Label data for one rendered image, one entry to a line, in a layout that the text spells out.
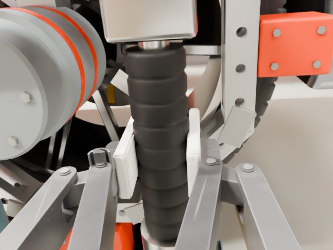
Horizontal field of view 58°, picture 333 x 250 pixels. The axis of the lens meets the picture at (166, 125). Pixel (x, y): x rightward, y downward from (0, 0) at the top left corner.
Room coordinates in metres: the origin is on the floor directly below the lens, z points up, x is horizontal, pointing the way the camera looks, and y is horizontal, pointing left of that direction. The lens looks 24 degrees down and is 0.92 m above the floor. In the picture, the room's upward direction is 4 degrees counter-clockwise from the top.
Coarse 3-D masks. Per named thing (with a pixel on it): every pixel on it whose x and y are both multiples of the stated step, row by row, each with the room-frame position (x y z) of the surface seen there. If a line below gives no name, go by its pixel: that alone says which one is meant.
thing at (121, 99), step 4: (72, 8) 0.62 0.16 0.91; (172, 40) 0.64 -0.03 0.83; (176, 40) 0.64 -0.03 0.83; (180, 40) 0.64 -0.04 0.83; (112, 60) 0.61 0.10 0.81; (112, 64) 0.61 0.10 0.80; (116, 88) 0.65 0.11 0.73; (116, 92) 0.65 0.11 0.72; (120, 92) 0.65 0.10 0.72; (116, 96) 0.65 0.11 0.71; (120, 96) 0.65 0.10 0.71; (124, 96) 0.65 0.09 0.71; (128, 96) 0.65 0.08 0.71; (88, 100) 0.66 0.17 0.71; (92, 100) 0.66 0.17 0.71; (116, 100) 0.65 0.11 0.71; (120, 100) 0.65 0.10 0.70; (124, 100) 0.65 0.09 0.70; (128, 100) 0.65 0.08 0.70; (112, 104) 0.66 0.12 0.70; (116, 104) 0.65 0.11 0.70; (120, 104) 0.65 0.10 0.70; (124, 104) 0.65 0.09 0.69; (128, 104) 0.65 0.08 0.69
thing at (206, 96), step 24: (0, 0) 0.52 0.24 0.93; (72, 0) 0.50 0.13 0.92; (96, 0) 0.51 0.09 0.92; (216, 0) 0.52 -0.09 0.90; (96, 24) 0.54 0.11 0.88; (216, 24) 0.61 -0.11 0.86; (120, 48) 0.50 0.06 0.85; (192, 48) 0.48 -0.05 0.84; (216, 48) 0.48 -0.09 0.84; (120, 72) 0.50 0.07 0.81; (216, 72) 0.51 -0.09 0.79; (96, 96) 0.50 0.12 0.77; (192, 96) 0.65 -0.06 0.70; (216, 96) 0.46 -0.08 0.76; (72, 120) 0.51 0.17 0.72; (48, 144) 0.57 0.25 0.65; (72, 144) 0.60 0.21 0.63; (96, 144) 0.61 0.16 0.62; (48, 168) 0.50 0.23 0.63
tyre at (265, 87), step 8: (264, 0) 0.45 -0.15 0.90; (272, 0) 0.45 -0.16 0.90; (280, 0) 0.45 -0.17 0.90; (264, 8) 0.45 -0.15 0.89; (272, 8) 0.45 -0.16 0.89; (280, 8) 0.45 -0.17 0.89; (264, 80) 0.45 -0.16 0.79; (272, 80) 0.45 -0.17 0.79; (256, 88) 0.45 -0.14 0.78; (264, 88) 0.45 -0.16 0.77; (272, 88) 0.45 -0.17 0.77; (256, 96) 0.45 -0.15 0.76; (264, 96) 0.45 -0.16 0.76; (256, 104) 0.45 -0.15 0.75; (264, 104) 0.45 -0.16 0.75; (256, 112) 0.45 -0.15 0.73; (264, 112) 0.46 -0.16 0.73; (256, 120) 0.45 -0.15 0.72; (232, 152) 0.45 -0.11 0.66; (8, 160) 0.50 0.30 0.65; (224, 160) 0.46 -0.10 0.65; (24, 168) 0.50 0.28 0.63; (32, 176) 0.50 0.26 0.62; (40, 176) 0.50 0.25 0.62; (48, 176) 0.50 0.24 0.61
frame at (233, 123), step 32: (224, 0) 0.38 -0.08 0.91; (256, 0) 0.37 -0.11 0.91; (224, 32) 0.38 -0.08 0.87; (256, 32) 0.37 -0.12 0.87; (224, 64) 0.38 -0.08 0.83; (256, 64) 0.37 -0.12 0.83; (224, 96) 0.37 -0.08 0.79; (224, 128) 0.37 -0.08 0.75; (0, 160) 0.46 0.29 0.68; (0, 192) 0.41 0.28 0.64; (32, 192) 0.44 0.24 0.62
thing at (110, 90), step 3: (111, 84) 0.65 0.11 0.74; (108, 87) 0.65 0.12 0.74; (111, 87) 0.65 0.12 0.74; (108, 90) 0.65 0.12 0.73; (111, 90) 0.65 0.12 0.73; (108, 93) 0.65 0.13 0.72; (111, 93) 0.65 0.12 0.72; (108, 96) 0.65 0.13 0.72; (111, 96) 0.65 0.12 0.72; (114, 96) 0.65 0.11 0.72; (108, 99) 0.65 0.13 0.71; (111, 99) 0.65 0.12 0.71; (114, 99) 0.65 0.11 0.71; (111, 102) 0.65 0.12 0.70; (114, 102) 0.65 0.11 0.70
